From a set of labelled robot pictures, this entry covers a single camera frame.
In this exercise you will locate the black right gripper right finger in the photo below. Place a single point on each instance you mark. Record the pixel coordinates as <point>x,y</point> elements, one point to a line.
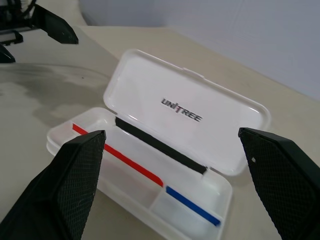
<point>282,187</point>

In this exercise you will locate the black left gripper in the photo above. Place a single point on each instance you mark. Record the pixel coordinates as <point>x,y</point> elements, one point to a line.
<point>10,20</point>

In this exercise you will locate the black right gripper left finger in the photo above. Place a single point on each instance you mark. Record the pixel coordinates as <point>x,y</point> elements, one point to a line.
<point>62,187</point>

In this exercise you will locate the white plastic pencil case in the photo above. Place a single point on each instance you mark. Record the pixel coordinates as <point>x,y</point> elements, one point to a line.
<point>175,95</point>

